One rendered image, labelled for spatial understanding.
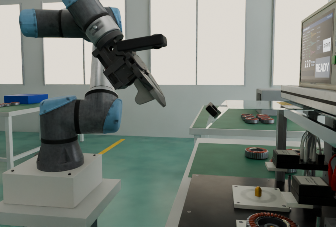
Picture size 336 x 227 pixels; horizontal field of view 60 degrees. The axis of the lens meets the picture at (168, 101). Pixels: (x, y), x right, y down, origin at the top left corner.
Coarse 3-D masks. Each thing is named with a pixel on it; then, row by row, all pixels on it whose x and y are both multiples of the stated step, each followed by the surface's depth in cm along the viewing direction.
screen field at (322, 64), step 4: (328, 56) 68; (316, 60) 76; (320, 60) 73; (324, 60) 71; (328, 60) 68; (316, 64) 76; (320, 64) 73; (324, 64) 71; (328, 64) 68; (316, 68) 76; (320, 68) 73; (324, 68) 71; (328, 68) 68; (316, 72) 76; (320, 72) 73; (324, 72) 70; (328, 72) 68; (316, 76) 76; (320, 76) 73; (324, 76) 70; (328, 76) 68
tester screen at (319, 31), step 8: (328, 16) 68; (312, 24) 80; (320, 24) 74; (328, 24) 68; (304, 32) 88; (312, 32) 80; (320, 32) 74; (328, 32) 68; (304, 40) 88; (312, 40) 80; (320, 40) 74; (304, 48) 88; (312, 48) 80; (304, 56) 88; (312, 56) 80; (320, 56) 74; (304, 64) 87; (312, 64) 80
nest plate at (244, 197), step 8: (240, 192) 92; (248, 192) 92; (264, 192) 92; (272, 192) 92; (280, 192) 92; (240, 200) 86; (248, 200) 86; (256, 200) 86; (264, 200) 86; (272, 200) 86; (280, 200) 86; (248, 208) 83; (256, 208) 82; (264, 208) 82; (272, 208) 82; (280, 208) 81; (288, 208) 81
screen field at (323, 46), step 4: (324, 40) 71; (328, 40) 68; (316, 44) 77; (320, 44) 74; (324, 44) 71; (328, 44) 68; (316, 48) 77; (320, 48) 74; (324, 48) 71; (328, 48) 68; (316, 52) 77; (320, 52) 74
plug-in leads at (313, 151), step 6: (306, 132) 88; (312, 138) 87; (318, 138) 86; (300, 144) 89; (306, 144) 84; (312, 144) 87; (318, 144) 86; (300, 150) 88; (306, 150) 84; (312, 150) 87; (300, 156) 87; (306, 156) 84; (312, 156) 84; (318, 156) 86; (324, 156) 86; (306, 162) 84
